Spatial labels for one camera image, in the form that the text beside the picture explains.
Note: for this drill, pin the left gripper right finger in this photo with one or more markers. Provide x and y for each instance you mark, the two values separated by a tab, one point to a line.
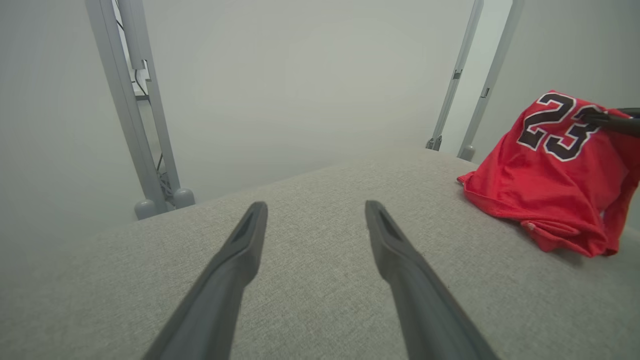
425	310

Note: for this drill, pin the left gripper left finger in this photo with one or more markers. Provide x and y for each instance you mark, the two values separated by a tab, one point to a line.
220	300

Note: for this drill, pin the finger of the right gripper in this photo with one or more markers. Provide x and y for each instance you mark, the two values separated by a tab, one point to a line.
631	112
615	123

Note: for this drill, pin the red white jersey shirt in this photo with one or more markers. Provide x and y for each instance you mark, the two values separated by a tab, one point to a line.
550	190

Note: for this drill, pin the grey partition post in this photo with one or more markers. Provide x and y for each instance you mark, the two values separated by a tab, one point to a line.
464	50
125	100
501	50
159	125

